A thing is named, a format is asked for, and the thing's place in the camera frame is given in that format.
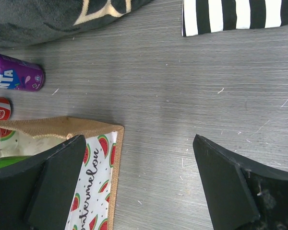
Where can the black floral plush blanket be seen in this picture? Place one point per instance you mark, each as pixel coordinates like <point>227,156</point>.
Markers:
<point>30,22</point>

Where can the purple Fanta can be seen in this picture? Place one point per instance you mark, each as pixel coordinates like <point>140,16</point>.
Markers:
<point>16,74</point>

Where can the green glass bottle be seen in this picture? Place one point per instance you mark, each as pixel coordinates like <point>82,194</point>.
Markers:
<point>6,161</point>

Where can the brown canvas tote bag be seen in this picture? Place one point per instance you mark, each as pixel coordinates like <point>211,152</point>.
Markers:
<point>94,199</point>

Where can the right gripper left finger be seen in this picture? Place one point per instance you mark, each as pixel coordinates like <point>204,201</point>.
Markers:
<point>37,193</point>

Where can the black white striped cloth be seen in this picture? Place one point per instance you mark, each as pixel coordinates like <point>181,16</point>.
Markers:
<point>210,16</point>

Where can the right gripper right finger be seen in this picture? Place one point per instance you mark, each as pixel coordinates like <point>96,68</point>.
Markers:
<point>241,194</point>

